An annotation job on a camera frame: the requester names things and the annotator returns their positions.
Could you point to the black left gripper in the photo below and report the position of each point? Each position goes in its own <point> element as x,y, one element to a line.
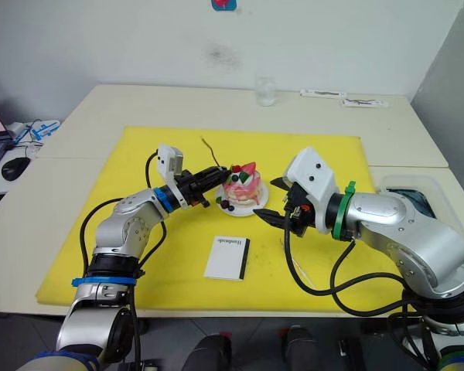
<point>187,187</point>

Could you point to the clear plastic container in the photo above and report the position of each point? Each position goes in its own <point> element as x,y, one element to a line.
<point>442,201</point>

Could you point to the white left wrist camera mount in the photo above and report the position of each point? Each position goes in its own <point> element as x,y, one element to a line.
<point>165,158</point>

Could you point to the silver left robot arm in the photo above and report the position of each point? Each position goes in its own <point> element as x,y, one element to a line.
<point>127,224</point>

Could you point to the clear glass cup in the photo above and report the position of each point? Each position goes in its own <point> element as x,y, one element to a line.
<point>265,92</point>

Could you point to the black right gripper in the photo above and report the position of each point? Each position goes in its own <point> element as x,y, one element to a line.
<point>301,216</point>

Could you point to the white flat packet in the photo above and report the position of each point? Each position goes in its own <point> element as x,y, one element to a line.
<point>365,103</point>
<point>323,93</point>

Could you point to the white matchbox black striker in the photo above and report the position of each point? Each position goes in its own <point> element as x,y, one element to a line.
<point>224,259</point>

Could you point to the dark patterned cloth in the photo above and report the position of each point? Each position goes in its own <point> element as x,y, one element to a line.
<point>413,201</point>

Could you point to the white and blue gadget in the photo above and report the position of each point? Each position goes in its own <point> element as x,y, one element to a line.
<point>42,129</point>

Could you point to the white round plate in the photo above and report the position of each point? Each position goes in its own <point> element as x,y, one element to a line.
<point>251,210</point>

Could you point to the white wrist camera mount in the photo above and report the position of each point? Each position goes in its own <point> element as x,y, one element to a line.
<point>313,166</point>
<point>165,158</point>

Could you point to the pink strawberry cake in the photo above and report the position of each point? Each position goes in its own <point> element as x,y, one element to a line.
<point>243,187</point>

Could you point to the dark rounded shape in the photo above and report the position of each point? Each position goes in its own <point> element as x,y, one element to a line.
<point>210,353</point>
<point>299,349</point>

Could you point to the blue and pink wall sticker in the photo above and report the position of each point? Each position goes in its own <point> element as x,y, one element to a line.
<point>223,4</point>

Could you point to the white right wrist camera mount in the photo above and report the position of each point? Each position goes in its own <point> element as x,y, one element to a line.
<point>313,166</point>

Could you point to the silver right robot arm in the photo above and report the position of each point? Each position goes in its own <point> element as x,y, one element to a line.
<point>410,224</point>

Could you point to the thin orange birthday candle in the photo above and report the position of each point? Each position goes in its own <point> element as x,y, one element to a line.
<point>305,276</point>

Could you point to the small white box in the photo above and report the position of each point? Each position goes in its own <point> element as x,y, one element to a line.
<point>14,128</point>

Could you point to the yellow foam mat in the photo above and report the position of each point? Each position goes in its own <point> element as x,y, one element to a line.
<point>178,154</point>

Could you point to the black computer mouse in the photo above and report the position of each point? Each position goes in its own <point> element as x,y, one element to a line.
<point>15,169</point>

